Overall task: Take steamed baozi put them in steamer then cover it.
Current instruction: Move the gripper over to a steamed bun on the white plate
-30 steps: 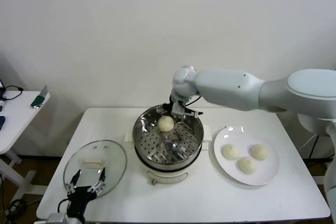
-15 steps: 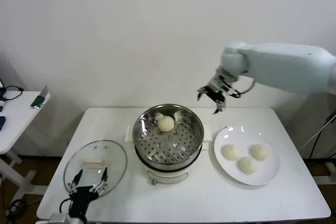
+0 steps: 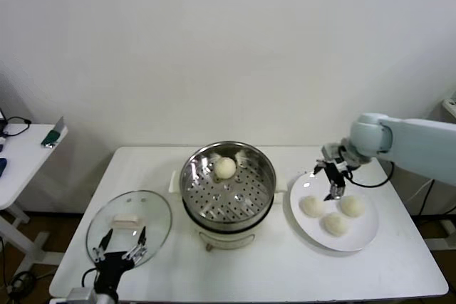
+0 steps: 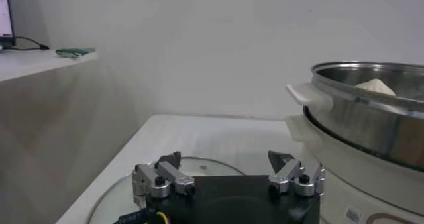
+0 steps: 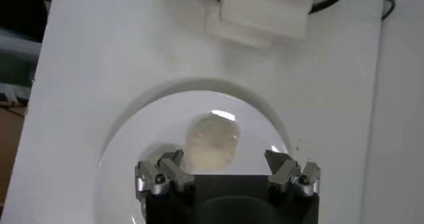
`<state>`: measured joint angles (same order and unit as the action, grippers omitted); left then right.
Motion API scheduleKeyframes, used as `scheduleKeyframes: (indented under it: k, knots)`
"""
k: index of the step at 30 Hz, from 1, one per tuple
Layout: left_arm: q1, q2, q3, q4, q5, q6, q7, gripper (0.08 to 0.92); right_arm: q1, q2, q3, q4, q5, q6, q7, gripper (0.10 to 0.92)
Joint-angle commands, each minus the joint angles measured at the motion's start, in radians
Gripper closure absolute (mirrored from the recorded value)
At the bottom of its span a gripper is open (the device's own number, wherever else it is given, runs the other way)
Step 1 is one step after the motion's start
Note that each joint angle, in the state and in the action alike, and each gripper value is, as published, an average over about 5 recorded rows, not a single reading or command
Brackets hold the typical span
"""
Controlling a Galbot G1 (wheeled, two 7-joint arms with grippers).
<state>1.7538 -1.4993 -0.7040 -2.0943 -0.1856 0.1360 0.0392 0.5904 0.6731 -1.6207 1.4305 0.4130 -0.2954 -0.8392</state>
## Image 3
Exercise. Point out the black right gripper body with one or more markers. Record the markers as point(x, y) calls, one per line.
point(336, 174)

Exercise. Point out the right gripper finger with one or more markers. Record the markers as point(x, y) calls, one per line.
point(336, 192)
point(318, 168)

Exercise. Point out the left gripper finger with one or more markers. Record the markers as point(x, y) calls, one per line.
point(139, 245)
point(103, 245)

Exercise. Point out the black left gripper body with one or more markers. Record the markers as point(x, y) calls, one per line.
point(114, 268)

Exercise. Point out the white steamed baozi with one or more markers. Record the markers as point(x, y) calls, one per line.
point(335, 224)
point(313, 206)
point(224, 167)
point(352, 206)

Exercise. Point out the round glass pot lid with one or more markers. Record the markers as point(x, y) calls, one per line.
point(149, 208)

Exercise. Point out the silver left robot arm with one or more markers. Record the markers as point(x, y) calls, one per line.
point(107, 298)

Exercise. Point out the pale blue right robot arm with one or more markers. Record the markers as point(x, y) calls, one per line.
point(420, 144)

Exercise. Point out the perforated steel steamer basket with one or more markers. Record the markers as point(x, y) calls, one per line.
point(265, 172)

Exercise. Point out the large white plate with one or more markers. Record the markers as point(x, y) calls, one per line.
point(306, 225)

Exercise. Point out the white electric cooking pot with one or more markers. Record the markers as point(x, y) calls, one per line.
point(228, 241)

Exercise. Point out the white side table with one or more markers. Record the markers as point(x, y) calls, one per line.
point(25, 161)

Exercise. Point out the dark blue desk object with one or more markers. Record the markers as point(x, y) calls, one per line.
point(3, 168)

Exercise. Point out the pale green container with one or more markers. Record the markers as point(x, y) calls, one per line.
point(452, 102)

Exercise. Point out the black framed monitor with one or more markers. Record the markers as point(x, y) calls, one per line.
point(1, 113)

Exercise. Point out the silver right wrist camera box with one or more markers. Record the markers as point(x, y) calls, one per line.
point(333, 151)

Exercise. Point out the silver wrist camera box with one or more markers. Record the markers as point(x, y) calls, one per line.
point(80, 296)
point(333, 151)

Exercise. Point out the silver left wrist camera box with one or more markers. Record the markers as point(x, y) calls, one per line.
point(80, 296)

